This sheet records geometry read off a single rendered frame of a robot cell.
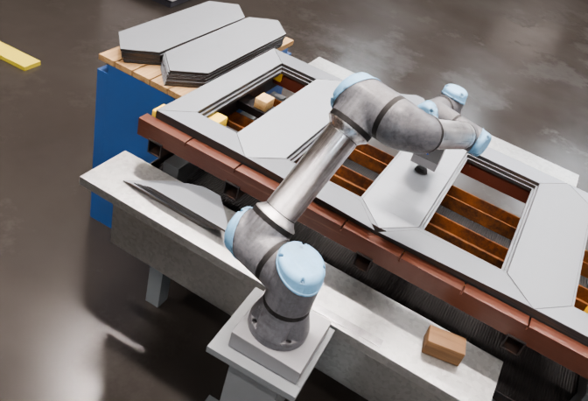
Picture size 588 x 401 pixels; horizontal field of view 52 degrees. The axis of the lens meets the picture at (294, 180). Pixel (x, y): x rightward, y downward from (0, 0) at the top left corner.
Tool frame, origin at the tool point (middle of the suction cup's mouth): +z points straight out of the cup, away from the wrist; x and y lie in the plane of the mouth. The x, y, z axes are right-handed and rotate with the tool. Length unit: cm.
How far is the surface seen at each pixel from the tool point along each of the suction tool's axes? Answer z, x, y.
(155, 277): 69, 34, 71
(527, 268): -1.0, 23.2, -39.3
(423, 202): -1.0, 15.9, -5.9
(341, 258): 29.2, 21.3, 10.3
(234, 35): -1, -36, 93
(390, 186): -1.0, 16.0, 5.1
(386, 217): -0.9, 31.4, 1.0
